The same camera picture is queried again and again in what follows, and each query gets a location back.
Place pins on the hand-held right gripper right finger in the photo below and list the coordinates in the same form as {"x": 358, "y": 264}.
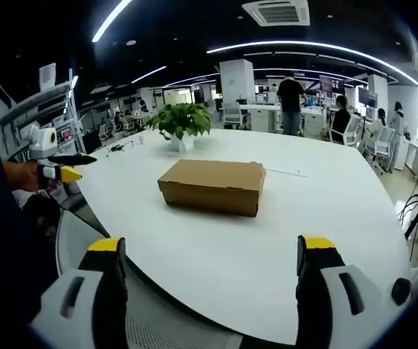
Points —
{"x": 321, "y": 291}

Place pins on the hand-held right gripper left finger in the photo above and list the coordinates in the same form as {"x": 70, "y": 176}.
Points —
{"x": 96, "y": 291}

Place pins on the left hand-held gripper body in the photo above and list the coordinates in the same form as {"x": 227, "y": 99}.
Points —
{"x": 43, "y": 141}

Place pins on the brown cardboard shoe box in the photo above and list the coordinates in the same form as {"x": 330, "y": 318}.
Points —
{"x": 212, "y": 185}

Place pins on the person's left hand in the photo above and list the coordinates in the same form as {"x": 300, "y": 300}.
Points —
{"x": 21, "y": 176}

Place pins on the metal shelf rack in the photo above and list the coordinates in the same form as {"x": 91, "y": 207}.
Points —
{"x": 45, "y": 109}

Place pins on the small black object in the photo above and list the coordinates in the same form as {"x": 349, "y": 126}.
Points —
{"x": 115, "y": 148}

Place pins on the white mesh office chair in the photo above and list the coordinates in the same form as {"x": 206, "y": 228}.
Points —
{"x": 150, "y": 312}

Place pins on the black round knob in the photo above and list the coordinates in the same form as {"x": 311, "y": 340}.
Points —
{"x": 401, "y": 291}

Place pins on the person's dark clothing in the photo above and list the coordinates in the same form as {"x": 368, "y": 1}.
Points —
{"x": 5, "y": 254}

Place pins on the green potted plant white pot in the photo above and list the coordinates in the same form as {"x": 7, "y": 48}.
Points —
{"x": 179, "y": 121}

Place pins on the white office desk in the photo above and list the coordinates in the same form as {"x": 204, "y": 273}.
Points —
{"x": 267, "y": 116}

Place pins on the ceiling air conditioner vent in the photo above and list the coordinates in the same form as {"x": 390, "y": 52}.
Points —
{"x": 277, "y": 11}

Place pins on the wall monitor screen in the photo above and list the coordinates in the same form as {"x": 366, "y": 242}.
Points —
{"x": 368, "y": 96}
{"x": 331, "y": 83}

